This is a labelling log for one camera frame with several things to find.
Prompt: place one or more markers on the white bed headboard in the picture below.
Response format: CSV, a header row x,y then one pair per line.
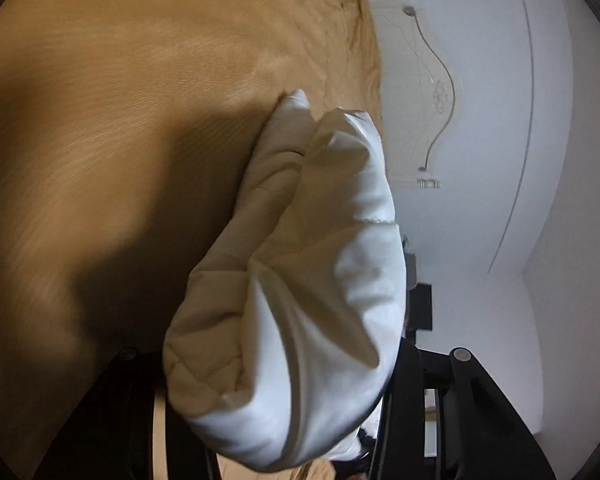
x,y
410,85

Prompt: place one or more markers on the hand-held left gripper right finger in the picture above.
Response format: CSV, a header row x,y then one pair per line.
x,y
460,395

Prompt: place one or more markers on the white puffer jacket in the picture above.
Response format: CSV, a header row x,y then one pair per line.
x,y
330,285

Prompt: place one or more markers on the mustard quilted blanket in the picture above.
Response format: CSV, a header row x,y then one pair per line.
x,y
105,110

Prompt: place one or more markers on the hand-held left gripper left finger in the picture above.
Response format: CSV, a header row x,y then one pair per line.
x,y
125,395

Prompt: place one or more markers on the black monitor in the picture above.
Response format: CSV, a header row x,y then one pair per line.
x,y
422,305

